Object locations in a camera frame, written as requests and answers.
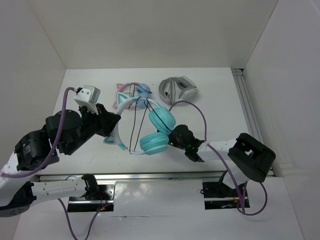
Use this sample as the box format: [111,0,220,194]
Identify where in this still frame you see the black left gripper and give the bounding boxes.
[63,101,121,155]

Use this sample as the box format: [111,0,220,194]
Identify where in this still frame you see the teal cat-ear headphones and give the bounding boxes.
[103,92,176,156]

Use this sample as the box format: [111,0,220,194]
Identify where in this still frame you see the black headphone audio cable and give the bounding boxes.
[128,96,174,155]

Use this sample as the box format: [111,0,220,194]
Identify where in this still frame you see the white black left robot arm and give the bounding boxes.
[0,103,121,218]

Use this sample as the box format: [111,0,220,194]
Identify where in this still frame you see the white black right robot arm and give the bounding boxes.
[169,124,276,196]

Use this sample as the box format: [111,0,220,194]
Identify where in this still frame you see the grey white headphones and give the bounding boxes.
[158,76,199,106]

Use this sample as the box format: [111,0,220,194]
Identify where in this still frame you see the pink blue cat-ear headphones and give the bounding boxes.
[112,82,152,110]

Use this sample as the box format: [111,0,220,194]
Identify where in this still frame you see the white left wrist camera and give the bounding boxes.
[74,85,101,114]

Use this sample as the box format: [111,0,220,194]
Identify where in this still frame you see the aluminium rail at table front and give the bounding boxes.
[37,171,223,182]

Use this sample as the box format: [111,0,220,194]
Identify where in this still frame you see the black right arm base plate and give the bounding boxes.
[200,181,241,210]

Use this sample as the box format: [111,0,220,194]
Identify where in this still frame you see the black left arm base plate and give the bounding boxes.
[67,181,116,213]

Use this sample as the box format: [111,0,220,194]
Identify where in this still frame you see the aluminium rail at right wall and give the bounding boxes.
[231,68,264,143]

